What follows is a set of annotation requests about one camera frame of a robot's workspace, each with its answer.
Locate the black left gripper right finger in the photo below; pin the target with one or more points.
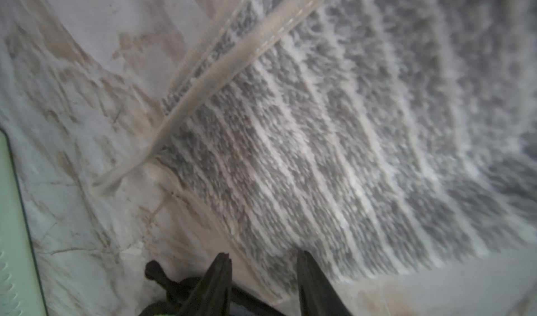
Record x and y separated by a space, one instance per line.
316 295

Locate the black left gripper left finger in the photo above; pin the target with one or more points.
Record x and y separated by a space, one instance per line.
211 296

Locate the green and grey dishcloth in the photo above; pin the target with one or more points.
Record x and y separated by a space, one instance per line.
177 293

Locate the grey patterned cloth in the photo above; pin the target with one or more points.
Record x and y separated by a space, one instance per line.
383 136

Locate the mint green plastic basket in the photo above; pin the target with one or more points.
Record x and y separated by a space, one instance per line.
21 292

